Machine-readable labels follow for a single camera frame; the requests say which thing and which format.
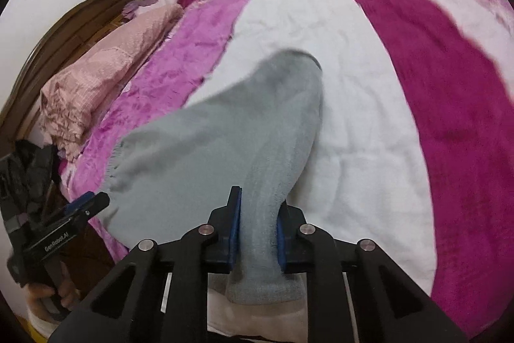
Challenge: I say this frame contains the purple and white floral blanket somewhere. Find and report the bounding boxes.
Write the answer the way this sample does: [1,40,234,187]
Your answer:
[60,0,514,339]

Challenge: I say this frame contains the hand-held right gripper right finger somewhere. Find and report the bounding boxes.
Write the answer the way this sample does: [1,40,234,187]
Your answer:
[276,202,468,343]

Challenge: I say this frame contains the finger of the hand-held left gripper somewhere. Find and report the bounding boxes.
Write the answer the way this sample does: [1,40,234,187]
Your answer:
[60,191,111,223]

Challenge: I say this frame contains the grey pants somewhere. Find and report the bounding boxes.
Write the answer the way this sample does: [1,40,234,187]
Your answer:
[105,50,325,305]

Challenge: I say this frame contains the pink checked pillow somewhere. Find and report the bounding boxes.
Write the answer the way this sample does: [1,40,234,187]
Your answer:
[40,3,183,163]

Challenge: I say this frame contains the dark wooden headboard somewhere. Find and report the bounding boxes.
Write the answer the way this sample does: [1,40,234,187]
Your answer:
[0,0,167,135]

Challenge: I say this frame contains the dark cloth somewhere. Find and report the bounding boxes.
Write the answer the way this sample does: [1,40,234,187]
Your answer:
[0,140,61,217]

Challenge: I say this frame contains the person's left hand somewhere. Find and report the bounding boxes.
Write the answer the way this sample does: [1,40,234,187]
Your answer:
[23,275,83,320]

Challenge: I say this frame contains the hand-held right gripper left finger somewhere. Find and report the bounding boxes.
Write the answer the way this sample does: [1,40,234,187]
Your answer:
[48,186,242,343]

